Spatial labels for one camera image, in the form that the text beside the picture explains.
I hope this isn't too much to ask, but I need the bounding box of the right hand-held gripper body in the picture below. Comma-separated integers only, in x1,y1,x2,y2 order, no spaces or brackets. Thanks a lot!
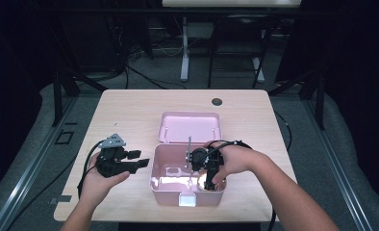
185,136,226,172

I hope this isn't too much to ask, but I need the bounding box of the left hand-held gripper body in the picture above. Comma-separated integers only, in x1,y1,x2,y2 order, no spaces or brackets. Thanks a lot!
95,133,132,179

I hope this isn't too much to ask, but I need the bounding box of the pink storage box white handle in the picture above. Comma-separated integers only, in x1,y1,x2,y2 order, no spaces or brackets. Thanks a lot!
148,110,228,208

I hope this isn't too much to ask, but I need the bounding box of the person's left hand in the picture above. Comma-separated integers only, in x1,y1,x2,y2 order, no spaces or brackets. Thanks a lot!
77,152,131,209

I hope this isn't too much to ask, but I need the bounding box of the person's right hand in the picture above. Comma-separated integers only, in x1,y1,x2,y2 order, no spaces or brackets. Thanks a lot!
203,140,266,186

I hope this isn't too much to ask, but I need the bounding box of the grey tape piece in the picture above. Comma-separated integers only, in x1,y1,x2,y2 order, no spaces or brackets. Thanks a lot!
48,194,72,205

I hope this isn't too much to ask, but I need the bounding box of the black metal stand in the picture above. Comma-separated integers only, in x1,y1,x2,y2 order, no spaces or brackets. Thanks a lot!
268,68,326,131
51,68,109,128

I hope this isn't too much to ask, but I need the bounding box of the white-legged desk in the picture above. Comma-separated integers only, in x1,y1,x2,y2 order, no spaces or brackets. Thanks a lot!
162,0,302,84

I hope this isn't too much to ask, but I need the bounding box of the black chair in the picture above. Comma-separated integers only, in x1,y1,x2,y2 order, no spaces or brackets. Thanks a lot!
208,13,272,90

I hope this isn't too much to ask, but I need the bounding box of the left hand-held gripper black cable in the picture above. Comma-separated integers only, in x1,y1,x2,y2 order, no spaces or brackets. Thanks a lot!
76,140,107,198

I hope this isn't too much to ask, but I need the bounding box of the long black floor cable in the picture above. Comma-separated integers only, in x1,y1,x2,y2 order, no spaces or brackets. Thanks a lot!
4,153,80,231

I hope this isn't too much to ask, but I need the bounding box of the aluminium floor rail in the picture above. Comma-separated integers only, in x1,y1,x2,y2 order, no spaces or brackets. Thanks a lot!
0,95,78,231
301,95,374,231

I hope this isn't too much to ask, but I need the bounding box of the black floor cable by desk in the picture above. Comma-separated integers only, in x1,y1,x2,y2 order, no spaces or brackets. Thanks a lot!
123,62,187,90

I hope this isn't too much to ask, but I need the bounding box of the short black floor cable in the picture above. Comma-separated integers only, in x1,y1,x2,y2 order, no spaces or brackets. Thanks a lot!
273,110,293,152

